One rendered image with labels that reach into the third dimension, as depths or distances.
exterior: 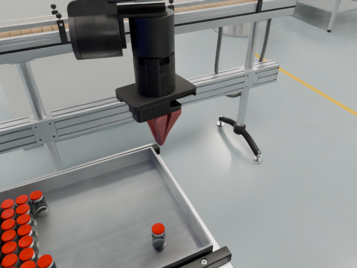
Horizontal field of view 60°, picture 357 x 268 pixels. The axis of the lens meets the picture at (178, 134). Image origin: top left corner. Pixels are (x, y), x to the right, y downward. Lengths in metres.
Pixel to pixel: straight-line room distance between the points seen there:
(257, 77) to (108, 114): 0.91
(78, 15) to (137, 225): 0.35
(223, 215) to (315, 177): 0.65
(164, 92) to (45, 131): 1.14
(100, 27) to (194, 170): 1.59
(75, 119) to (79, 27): 1.14
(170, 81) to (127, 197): 0.27
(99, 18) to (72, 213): 0.36
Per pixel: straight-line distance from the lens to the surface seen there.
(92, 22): 0.39
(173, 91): 0.43
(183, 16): 1.45
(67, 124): 1.52
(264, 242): 1.65
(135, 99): 0.42
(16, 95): 2.08
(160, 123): 0.44
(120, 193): 0.62
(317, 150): 2.25
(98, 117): 1.53
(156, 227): 0.50
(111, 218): 0.58
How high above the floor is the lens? 1.34
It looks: 38 degrees down
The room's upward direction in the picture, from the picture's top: straight up
